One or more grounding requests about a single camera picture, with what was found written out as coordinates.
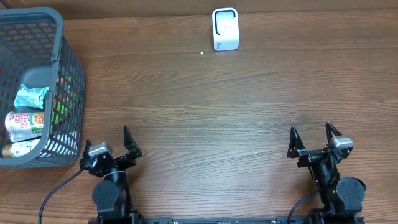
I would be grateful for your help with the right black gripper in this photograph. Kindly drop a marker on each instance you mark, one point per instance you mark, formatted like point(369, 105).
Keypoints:
point(295, 149)

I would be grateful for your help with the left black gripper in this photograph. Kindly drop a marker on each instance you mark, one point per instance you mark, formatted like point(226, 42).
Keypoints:
point(127, 161)

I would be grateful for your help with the green chip bag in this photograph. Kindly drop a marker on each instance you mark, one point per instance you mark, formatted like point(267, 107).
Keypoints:
point(64, 102)

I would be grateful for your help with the white tube with gold cap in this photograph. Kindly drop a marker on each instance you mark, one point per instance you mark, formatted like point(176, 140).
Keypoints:
point(19, 149)

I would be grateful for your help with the cup noodles container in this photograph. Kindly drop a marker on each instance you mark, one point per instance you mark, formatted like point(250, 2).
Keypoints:
point(24, 126)

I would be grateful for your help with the teal snack packet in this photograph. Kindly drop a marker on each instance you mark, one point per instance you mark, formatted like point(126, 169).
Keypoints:
point(30, 97)

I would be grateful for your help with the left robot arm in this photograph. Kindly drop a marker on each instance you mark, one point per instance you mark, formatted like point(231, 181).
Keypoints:
point(112, 196)

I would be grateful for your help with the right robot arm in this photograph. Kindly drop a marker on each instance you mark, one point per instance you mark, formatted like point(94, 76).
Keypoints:
point(341, 198)

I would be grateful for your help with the white barcode scanner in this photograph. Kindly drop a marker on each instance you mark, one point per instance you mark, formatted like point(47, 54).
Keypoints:
point(225, 26)

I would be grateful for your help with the grey plastic shopping basket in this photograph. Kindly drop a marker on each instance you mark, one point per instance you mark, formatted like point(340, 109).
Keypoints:
point(35, 53)

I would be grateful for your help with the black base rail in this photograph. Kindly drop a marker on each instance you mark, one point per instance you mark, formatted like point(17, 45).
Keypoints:
point(224, 220)

